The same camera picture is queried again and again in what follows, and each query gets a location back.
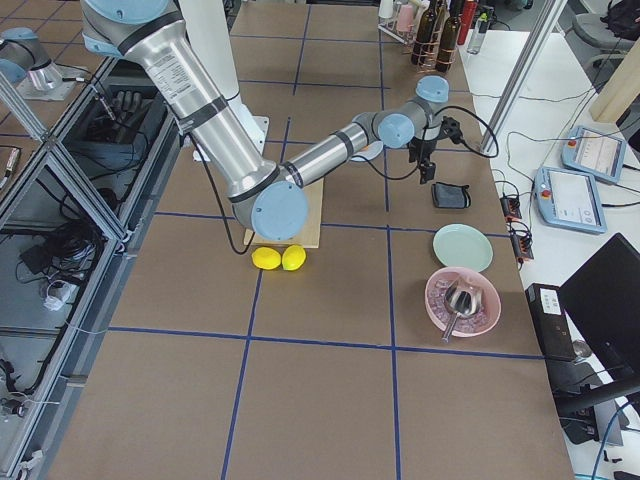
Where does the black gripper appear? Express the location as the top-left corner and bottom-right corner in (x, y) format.
(408, 137), (436, 184)

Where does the light blue plate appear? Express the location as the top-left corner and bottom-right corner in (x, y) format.
(350, 141), (384, 162)

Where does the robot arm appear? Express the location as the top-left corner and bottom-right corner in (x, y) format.
(1, 27), (62, 92)
(81, 1), (449, 241)

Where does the light green plate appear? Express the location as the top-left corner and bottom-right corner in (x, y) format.
(432, 223), (494, 272)

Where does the folded dark grey cloth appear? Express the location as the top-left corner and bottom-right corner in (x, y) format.
(431, 182), (471, 209)

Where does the metal scoop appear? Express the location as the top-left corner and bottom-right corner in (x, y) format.
(441, 278), (483, 343)

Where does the dark green wine bottle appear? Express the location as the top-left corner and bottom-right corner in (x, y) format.
(411, 0), (438, 66)

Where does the bamboo cutting board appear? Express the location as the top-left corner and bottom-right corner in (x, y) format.
(249, 180), (324, 248)

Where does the near teach pendant tablet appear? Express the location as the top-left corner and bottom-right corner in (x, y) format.
(534, 167), (607, 234)

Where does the teach pendant tablet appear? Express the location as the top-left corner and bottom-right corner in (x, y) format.
(561, 126), (627, 184)
(534, 167), (607, 234)

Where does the white cup rack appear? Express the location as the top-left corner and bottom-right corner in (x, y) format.
(377, 0), (423, 46)

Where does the pink cup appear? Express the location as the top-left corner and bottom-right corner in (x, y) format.
(396, 4), (414, 33)

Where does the pink bowl with ice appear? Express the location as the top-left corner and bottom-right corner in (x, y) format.
(424, 267), (501, 342)

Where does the lower yellow lemon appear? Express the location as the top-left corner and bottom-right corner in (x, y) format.
(281, 245), (307, 271)

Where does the yellow lemon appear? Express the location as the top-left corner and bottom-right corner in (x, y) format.
(281, 245), (307, 271)
(251, 246), (282, 270)

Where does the far teach pendant tablet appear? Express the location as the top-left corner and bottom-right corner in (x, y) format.
(561, 126), (627, 184)

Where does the red bottle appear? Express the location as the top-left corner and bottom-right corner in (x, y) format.
(457, 0), (478, 45)

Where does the white cup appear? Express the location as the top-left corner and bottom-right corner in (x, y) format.
(378, 0), (394, 20)

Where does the upper yellow lemon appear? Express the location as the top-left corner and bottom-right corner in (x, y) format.
(251, 246), (282, 270)

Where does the black box device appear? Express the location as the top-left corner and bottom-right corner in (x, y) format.
(525, 283), (576, 391)

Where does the black monitor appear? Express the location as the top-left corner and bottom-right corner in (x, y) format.
(559, 233), (639, 380)

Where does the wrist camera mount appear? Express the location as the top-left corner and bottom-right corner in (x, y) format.
(438, 116), (464, 144)

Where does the copper wire bottle rack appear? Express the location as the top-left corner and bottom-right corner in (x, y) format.
(414, 20), (446, 72)

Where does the aluminium frame post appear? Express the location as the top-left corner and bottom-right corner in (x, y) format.
(480, 0), (567, 155)

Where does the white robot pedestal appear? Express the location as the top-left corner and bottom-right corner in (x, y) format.
(179, 0), (250, 122)

